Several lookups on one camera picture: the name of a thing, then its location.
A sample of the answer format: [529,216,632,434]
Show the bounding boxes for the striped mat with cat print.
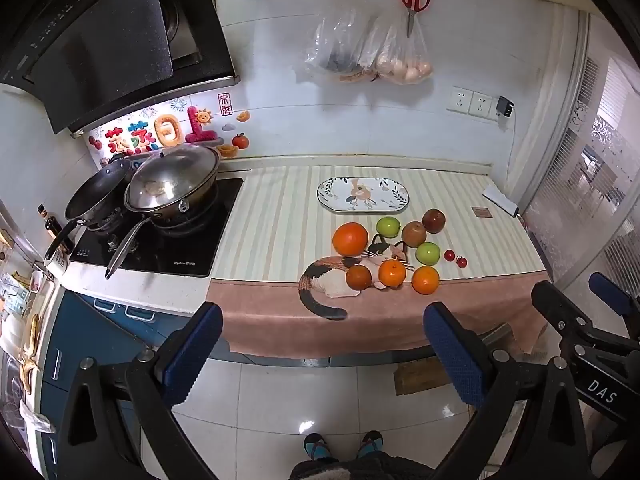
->
[206,164,550,361]

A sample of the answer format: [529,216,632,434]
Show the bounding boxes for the large orange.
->
[332,222,370,257]

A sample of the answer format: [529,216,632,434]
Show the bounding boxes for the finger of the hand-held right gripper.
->
[531,281,640,356]
[588,272,640,333]

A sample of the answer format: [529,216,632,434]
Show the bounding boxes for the steel wok with glass lid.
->
[105,144,222,280]

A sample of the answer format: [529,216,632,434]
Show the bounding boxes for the frosted glass sliding door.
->
[520,10,640,291]

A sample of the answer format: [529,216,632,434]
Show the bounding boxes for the brownish red apple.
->
[401,220,428,248]

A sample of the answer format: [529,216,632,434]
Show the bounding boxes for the person's right slipper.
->
[356,430,384,458]

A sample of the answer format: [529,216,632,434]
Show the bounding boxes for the refrigerator door with magnets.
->
[0,200,61,461]

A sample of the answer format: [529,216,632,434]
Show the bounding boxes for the colourful letter wall sticker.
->
[89,105,221,158]

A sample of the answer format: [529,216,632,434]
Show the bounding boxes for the black range hood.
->
[0,0,240,136]

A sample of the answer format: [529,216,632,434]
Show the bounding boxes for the dark sauce bottle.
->
[37,204,63,251]

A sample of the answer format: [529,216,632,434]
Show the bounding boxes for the blue kitchen cabinet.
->
[40,290,241,480]

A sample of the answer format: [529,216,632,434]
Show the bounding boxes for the bright orange tangerine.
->
[378,258,407,288]
[411,265,441,295]

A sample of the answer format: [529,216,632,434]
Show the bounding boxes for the clear plastic bag of eggs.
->
[367,10,433,85]

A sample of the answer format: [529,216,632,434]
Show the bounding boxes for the white wall socket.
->
[447,86,473,115]
[470,91,493,120]

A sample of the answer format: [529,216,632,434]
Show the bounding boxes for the person's left slipper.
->
[304,434,336,461]

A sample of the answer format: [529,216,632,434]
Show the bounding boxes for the clear plastic bag dark contents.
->
[305,0,378,83]

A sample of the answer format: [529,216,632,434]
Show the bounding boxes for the black frying pan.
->
[44,159,136,261]

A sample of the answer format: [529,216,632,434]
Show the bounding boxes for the dark orange tangerine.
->
[345,264,373,291]

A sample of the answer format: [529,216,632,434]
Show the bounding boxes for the person's slipper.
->
[304,434,336,461]
[356,430,384,458]

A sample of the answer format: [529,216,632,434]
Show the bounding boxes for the person's dark fuzzy clothing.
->
[290,452,436,480]

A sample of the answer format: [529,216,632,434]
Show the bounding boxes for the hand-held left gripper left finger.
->
[42,301,224,480]

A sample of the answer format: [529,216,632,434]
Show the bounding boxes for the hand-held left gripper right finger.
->
[424,302,588,480]

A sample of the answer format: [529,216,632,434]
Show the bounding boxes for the oval floral ceramic plate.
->
[317,176,411,214]

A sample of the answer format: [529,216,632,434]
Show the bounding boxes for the black glass cooktop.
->
[69,176,244,278]

